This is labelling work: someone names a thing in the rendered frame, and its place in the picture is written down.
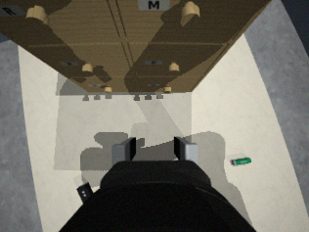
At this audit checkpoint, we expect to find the wooden drawer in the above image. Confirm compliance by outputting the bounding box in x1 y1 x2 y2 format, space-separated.
27 42 132 75
129 42 227 75
71 76 138 94
0 0 119 43
117 0 263 41
138 76 201 93

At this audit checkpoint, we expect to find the small wooden chest of drawers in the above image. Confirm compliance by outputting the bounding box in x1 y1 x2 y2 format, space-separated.
0 0 272 92

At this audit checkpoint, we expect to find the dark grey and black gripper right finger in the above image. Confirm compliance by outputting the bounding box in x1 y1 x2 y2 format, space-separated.
174 136 199 165

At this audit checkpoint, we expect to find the black nine-volt battery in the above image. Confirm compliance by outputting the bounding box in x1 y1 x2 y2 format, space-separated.
76 182 93 203

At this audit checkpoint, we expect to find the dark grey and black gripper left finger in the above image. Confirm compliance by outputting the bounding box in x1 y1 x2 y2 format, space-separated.
111 137 136 166

